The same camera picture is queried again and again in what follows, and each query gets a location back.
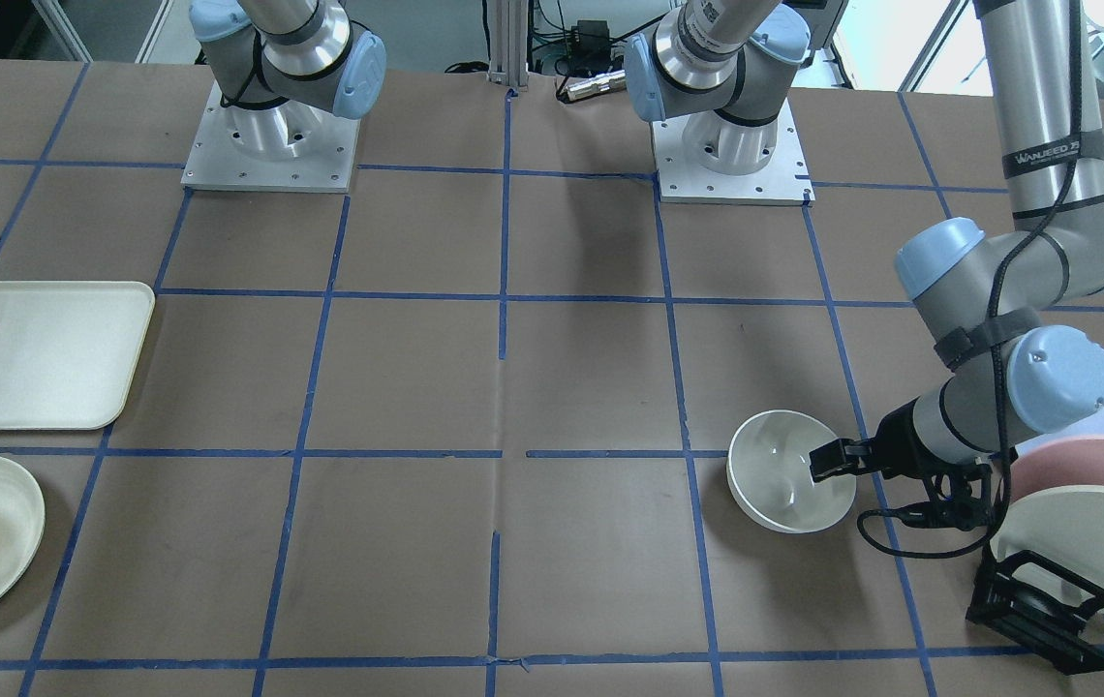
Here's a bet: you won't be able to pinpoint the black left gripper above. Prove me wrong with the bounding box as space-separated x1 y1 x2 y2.
809 405 994 530

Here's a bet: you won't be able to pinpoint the white ceramic bowl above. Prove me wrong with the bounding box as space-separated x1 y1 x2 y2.
726 409 856 534

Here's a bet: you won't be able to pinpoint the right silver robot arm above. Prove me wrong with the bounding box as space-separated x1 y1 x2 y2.
0 1 385 431

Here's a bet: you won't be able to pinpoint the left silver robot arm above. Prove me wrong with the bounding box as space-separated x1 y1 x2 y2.
623 1 1104 530

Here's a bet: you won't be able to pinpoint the cream rectangular tray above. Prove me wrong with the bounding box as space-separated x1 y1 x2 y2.
0 281 155 431

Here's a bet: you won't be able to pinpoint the black plate rack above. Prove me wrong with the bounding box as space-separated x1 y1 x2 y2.
966 550 1104 676

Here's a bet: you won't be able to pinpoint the pink plate in rack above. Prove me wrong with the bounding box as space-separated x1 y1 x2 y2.
1011 434 1104 501

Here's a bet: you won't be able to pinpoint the cream plate in rack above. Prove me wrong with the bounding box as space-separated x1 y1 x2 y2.
989 485 1104 617

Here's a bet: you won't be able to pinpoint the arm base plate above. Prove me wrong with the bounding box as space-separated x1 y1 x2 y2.
651 102 816 205
181 84 360 194

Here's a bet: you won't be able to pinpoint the aluminium frame post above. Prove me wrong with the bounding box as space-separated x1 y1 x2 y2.
484 0 531 94

